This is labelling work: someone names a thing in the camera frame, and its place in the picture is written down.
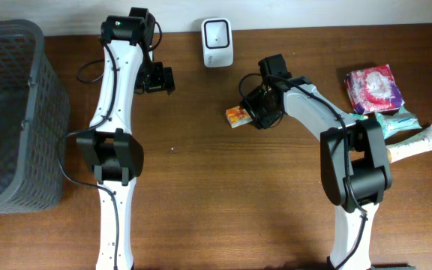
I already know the orange pocket tissue pack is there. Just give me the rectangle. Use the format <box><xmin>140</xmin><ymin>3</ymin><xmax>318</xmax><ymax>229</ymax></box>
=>
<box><xmin>225</xmin><ymin>106</ymin><xmax>253</xmax><ymax>128</ymax></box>

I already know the teal pocket tissue pack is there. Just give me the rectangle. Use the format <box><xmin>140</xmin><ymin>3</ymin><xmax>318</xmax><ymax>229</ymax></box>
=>
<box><xmin>350</xmin><ymin>113</ymin><xmax>369</xmax><ymax>121</ymax></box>

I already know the red purple tissue pack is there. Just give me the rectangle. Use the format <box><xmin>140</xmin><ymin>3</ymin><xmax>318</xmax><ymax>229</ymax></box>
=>
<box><xmin>344</xmin><ymin>64</ymin><xmax>405</xmax><ymax>115</ymax></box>

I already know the teal wipes packet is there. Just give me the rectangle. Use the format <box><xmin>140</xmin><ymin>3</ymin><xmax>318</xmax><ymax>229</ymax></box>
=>
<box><xmin>375</xmin><ymin>106</ymin><xmax>422</xmax><ymax>140</ymax></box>

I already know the white green cream tube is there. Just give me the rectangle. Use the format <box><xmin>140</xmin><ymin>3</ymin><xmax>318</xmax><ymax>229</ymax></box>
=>
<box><xmin>386</xmin><ymin>125</ymin><xmax>432</xmax><ymax>163</ymax></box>

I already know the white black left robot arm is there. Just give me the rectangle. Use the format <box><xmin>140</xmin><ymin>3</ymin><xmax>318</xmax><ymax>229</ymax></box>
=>
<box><xmin>76</xmin><ymin>7</ymin><xmax>176</xmax><ymax>269</ymax></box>

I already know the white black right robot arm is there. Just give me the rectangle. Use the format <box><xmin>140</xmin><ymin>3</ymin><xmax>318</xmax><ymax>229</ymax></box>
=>
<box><xmin>241</xmin><ymin>54</ymin><xmax>392</xmax><ymax>269</ymax></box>

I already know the white barcode scanner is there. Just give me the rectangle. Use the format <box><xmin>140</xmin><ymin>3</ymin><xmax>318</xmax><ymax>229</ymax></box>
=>
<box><xmin>201</xmin><ymin>18</ymin><xmax>234</xmax><ymax>68</ymax></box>

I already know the grey plastic basket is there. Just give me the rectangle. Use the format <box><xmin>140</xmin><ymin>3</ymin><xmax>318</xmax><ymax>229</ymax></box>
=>
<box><xmin>0</xmin><ymin>19</ymin><xmax>71</xmax><ymax>215</ymax></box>

